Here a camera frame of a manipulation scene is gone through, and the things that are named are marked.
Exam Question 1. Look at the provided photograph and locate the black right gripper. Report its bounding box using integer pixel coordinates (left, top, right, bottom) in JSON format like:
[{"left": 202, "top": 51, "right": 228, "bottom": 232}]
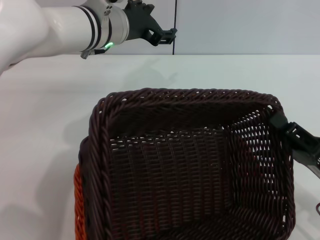
[{"left": 268, "top": 112, "right": 320, "bottom": 180}]

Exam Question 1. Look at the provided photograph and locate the dark brown woven basket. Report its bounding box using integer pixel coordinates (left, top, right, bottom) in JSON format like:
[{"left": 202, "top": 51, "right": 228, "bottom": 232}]
[{"left": 78, "top": 87, "right": 297, "bottom": 240}]

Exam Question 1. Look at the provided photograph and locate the orange woven basket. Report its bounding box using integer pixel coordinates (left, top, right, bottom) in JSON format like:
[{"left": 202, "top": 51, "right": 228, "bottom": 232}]
[{"left": 73, "top": 163, "right": 90, "bottom": 240}]

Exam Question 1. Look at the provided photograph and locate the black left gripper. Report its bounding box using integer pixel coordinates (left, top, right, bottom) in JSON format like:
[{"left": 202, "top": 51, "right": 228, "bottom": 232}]
[{"left": 123, "top": 0, "right": 179, "bottom": 47}]

